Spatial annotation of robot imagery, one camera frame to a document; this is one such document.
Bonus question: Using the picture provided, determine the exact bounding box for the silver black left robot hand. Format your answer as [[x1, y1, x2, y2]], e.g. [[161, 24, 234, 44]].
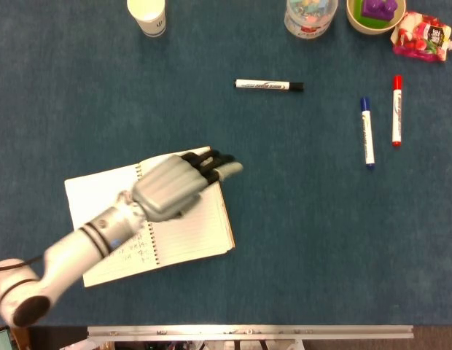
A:
[[132, 148, 245, 223]]

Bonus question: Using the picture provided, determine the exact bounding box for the tan spiral notebook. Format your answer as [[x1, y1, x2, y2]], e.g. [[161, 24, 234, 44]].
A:
[[63, 145, 236, 288]]

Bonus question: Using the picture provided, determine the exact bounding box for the white paper cup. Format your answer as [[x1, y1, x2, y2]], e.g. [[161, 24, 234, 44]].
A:
[[126, 0, 167, 38]]

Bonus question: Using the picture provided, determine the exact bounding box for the blue felt table cloth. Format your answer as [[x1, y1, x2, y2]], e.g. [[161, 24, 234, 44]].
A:
[[0, 0, 452, 327]]

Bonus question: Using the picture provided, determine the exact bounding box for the black whiteboard marker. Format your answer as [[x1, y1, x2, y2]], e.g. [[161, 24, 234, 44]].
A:
[[233, 78, 305, 93]]

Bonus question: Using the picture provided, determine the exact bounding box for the blue whiteboard marker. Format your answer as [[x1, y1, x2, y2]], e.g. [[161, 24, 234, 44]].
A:
[[359, 96, 376, 171]]

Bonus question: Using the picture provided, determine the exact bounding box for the clear plastic clip jar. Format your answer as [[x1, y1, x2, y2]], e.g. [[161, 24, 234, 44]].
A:
[[284, 0, 339, 40]]

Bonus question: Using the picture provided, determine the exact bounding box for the green lit monitor screen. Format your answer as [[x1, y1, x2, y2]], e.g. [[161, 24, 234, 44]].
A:
[[0, 327, 15, 350]]

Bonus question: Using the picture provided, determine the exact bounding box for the red whiteboard marker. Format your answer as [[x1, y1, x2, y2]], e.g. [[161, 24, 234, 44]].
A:
[[391, 74, 404, 147]]

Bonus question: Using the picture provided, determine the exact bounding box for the beige bowl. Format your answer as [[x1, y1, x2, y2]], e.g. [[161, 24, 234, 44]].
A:
[[345, 0, 408, 36]]

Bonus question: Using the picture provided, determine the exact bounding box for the green building block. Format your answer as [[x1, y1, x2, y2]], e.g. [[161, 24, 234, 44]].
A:
[[353, 0, 391, 28]]

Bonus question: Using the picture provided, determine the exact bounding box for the purple building block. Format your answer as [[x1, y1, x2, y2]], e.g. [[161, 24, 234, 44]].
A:
[[359, 0, 399, 20]]

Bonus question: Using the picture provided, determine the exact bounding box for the pink snack pouch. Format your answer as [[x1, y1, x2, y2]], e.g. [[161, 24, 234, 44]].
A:
[[389, 10, 452, 63]]

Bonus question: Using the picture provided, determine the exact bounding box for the aluminium frame rail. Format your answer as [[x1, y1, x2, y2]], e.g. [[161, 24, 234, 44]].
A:
[[86, 324, 415, 342]]

